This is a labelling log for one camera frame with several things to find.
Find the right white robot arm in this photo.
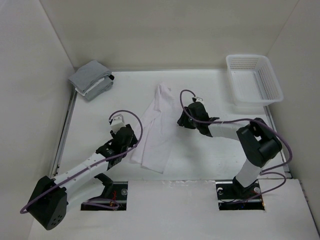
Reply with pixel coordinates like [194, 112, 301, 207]
[177, 101, 282, 198]

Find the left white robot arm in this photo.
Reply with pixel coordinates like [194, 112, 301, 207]
[20, 124, 139, 231]

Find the metal table rail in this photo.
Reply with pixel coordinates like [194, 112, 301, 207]
[49, 89, 77, 178]
[262, 106, 293, 179]

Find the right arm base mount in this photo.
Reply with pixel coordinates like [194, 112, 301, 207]
[215, 180, 265, 211]

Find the white plastic basket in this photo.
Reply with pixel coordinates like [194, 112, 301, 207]
[225, 54, 284, 107]

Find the left metal table rail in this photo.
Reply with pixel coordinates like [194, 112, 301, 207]
[49, 89, 77, 178]

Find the white tank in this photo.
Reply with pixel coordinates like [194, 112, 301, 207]
[75, 77, 105, 96]
[130, 83, 181, 174]

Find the bottom grey folded tank top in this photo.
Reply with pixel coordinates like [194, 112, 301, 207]
[84, 77, 114, 102]

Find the white folded tank top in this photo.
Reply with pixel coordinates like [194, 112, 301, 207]
[75, 77, 105, 96]

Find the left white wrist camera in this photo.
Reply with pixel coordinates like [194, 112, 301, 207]
[110, 114, 126, 135]

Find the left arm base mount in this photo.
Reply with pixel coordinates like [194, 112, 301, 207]
[80, 173, 129, 211]

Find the grey folded tank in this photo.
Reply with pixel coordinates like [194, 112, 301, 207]
[68, 60, 112, 94]
[84, 77, 114, 102]

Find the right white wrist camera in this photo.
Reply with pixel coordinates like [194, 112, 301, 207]
[192, 96, 204, 104]

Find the right metal table rail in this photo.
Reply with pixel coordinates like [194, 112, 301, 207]
[262, 106, 293, 179]

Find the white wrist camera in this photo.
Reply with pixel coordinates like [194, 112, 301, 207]
[192, 96, 204, 104]
[110, 114, 126, 135]

